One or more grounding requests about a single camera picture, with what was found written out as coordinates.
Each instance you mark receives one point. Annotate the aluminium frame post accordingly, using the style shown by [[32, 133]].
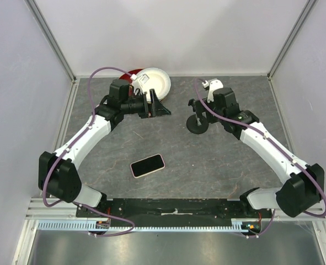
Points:
[[298, 25], [45, 28]]

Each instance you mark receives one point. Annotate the white paper plate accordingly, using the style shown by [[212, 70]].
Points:
[[160, 80]]

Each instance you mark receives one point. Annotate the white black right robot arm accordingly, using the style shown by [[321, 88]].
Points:
[[302, 189]]

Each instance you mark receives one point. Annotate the black phone stand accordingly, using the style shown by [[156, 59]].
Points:
[[192, 124]]

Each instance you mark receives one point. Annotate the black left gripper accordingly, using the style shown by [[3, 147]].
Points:
[[157, 108]]

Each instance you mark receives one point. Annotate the aluminium frame post left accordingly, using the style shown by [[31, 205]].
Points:
[[45, 28]]

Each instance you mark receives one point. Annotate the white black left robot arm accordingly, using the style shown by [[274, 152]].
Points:
[[58, 171]]

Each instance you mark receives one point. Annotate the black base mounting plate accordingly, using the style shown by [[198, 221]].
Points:
[[138, 210]]

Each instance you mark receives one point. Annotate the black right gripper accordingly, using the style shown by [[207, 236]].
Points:
[[200, 108]]

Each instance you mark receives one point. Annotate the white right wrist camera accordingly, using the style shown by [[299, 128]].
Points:
[[211, 86]]

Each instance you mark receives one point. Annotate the light blue cable duct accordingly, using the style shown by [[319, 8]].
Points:
[[95, 226]]

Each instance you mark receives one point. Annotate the aluminium frame post right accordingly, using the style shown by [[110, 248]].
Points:
[[298, 25]]

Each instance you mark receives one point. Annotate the pink smartphone black screen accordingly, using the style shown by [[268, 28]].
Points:
[[147, 166]]

